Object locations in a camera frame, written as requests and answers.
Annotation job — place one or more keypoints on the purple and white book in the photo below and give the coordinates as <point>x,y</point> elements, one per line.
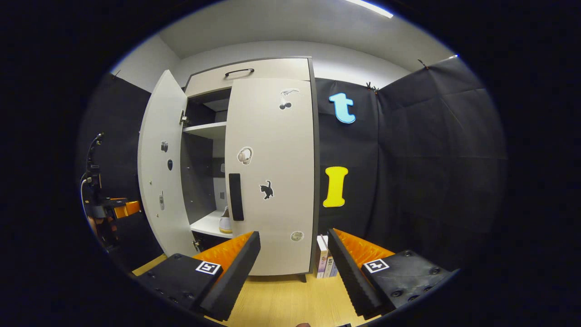
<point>321,259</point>

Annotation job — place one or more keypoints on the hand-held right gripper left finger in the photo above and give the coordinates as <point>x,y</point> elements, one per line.
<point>236,277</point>

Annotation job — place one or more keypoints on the white and grey shoe cabinet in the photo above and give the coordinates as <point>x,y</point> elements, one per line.
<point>199,181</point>

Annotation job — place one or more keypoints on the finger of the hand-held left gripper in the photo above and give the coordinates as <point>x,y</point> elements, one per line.
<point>127,210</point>
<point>119,200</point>

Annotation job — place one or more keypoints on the metal door hinge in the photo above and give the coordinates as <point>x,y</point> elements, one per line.
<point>184,118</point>
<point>196,245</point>

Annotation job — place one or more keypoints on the long ceiling light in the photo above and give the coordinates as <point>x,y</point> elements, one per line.
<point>370,8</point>

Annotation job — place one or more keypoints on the white cabinet door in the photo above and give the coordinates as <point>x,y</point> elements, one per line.
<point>281,150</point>
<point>156,190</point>

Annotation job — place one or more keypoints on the black backdrop cloth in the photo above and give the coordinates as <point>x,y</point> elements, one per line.
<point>431,172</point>
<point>118,136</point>

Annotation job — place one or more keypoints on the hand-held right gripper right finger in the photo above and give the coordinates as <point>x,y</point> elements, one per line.
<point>347,277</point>

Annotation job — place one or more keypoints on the white canvas shoe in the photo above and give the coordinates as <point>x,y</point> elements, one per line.
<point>225,222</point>

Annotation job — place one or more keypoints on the white cabinet drawer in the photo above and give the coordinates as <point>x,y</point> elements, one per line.
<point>281,70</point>

